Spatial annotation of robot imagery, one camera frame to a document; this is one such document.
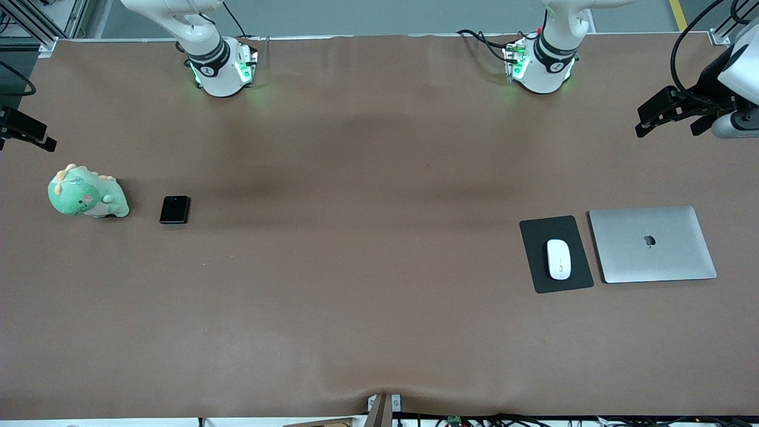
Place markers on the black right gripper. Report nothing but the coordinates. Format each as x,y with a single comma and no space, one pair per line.
18,126

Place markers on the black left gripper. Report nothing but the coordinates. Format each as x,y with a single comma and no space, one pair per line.
707,87

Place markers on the black phone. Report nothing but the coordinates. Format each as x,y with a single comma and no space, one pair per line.
175,209

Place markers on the white computer mouse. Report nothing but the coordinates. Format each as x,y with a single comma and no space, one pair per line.
559,259

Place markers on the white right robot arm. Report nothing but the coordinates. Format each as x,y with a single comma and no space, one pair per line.
216,71

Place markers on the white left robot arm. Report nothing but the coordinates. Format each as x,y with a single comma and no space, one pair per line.
542,65

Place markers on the dark grey mouse pad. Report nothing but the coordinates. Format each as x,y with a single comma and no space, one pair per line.
536,237

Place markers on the green dinosaur plush toy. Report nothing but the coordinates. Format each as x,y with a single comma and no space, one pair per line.
86,193

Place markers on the silver closed laptop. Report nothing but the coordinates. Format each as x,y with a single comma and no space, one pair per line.
652,244

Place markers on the brown table cover sheet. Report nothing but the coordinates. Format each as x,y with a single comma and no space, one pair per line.
379,326

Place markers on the small metal corner bracket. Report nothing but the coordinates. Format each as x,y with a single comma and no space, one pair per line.
720,37

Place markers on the aluminium frame profile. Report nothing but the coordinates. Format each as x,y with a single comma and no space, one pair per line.
35,24

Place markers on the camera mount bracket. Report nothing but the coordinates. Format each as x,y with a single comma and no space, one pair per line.
382,412

